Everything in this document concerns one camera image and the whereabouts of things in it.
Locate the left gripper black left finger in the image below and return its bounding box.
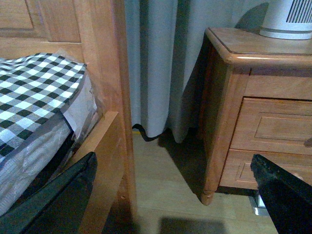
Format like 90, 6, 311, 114
0, 152, 97, 234

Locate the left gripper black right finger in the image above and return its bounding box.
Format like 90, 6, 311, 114
251, 154, 312, 234

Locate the wooden drawer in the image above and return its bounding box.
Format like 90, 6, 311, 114
219, 149, 312, 190
231, 97, 312, 155

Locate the plastic wrapped mattress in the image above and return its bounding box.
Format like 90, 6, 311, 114
0, 48, 107, 216

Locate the wooden nightstand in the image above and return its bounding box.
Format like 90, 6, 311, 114
200, 28, 312, 205

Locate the black white checkered sheet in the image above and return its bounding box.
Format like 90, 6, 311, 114
0, 53, 87, 160

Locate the white air purifier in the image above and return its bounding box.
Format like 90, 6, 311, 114
259, 0, 312, 40

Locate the light grey curtain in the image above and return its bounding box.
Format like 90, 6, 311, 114
125, 0, 269, 143

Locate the wooden bed frame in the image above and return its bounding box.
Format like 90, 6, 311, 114
0, 0, 137, 234

